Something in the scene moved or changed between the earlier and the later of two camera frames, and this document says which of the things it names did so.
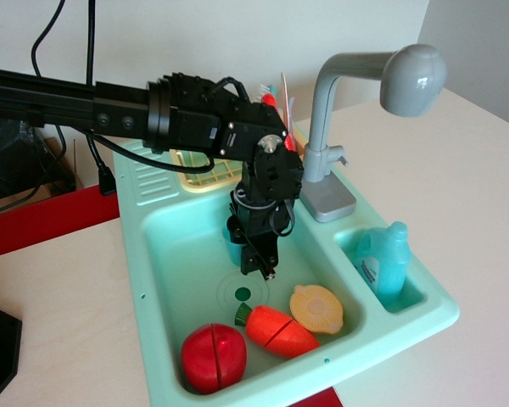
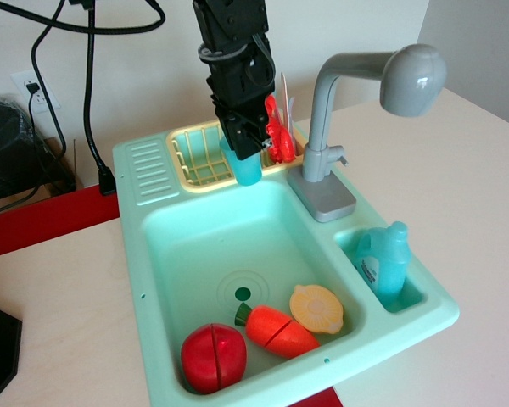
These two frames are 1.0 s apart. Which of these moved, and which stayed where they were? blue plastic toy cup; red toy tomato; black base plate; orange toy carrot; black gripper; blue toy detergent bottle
Moved: black gripper; blue plastic toy cup
Stayed: black base plate; blue toy detergent bottle; red toy tomato; orange toy carrot
